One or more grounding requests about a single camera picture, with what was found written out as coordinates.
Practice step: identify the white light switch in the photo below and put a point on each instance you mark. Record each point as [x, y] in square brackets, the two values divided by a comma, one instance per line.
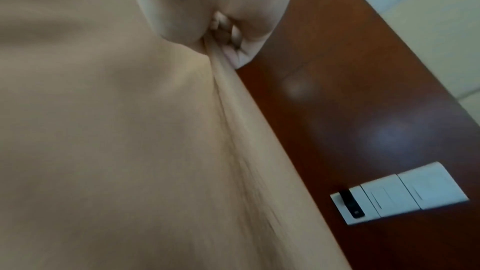
[435, 184]
[390, 194]

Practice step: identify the brown curtain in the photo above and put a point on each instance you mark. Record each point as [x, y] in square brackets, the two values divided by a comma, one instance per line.
[112, 144]

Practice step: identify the white card slot plate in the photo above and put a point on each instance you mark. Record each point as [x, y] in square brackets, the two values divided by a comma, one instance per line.
[348, 206]

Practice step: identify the dark red wooden wall panel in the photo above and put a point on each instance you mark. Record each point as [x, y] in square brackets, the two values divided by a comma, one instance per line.
[356, 100]

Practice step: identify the beige padded headboard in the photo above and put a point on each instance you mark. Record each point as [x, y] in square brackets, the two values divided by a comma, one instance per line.
[442, 40]

